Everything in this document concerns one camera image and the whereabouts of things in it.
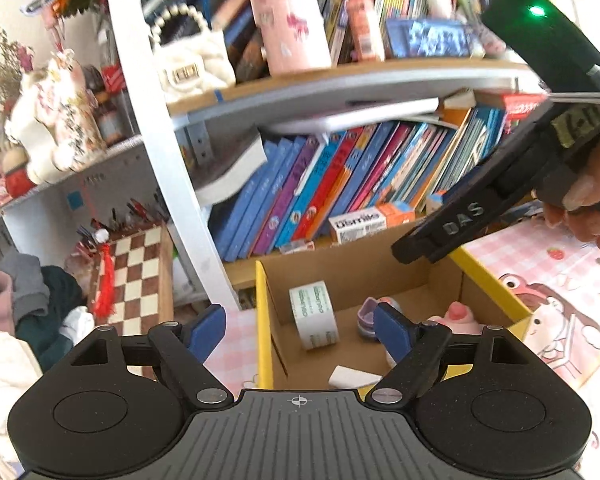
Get wooden chessboard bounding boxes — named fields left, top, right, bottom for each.
left=87, top=225, right=175, bottom=333

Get yellow cardboard box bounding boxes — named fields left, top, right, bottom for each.
left=254, top=217, right=533, bottom=392

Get orange white carton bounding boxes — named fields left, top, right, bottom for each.
left=328, top=201, right=417, bottom=245

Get row of blue picture books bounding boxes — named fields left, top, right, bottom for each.
left=212, top=105, right=511, bottom=263

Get white quilted handbag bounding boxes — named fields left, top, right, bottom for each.
left=150, top=2, right=237, bottom=103

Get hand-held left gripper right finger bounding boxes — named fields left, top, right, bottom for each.
left=370, top=302, right=528, bottom=407

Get brown glass jar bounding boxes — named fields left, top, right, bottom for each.
left=95, top=95, right=126, bottom=146

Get purple small cup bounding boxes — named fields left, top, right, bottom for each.
left=357, top=296, right=403, bottom=345

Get red book set box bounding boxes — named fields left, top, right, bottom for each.
left=502, top=92, right=551, bottom=121

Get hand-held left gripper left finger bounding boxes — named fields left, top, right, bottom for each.
left=72, top=304, right=235, bottom=409

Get pale dried flowers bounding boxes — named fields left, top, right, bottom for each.
left=0, top=22, right=36, bottom=111

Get pink plush toy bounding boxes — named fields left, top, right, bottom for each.
left=425, top=302, right=486, bottom=336

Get bunch of pencils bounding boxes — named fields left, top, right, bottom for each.
left=77, top=195, right=168, bottom=241

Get red tassel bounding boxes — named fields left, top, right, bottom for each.
left=92, top=230, right=118, bottom=318

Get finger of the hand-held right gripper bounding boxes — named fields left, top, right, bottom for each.
left=391, top=227, right=448, bottom=266

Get white printed tape roll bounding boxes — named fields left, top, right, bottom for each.
left=288, top=280, right=340, bottom=351

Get thick paperback book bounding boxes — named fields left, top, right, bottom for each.
left=192, top=130, right=268, bottom=206

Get pile of clothes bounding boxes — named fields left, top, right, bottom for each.
left=0, top=250, right=98, bottom=466

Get lucky cat figurine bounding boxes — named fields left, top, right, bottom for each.
left=5, top=50, right=106, bottom=186

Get white metal bookshelf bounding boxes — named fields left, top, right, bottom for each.
left=102, top=0, right=551, bottom=311

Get white flat lamp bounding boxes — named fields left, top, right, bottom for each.
left=260, top=97, right=441, bottom=136

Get white thin cable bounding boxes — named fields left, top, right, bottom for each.
left=550, top=91, right=600, bottom=103

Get pink cup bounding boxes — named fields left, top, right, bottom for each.
left=246, top=0, right=333, bottom=77

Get white side shelf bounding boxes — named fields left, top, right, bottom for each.
left=0, top=135, right=171, bottom=241

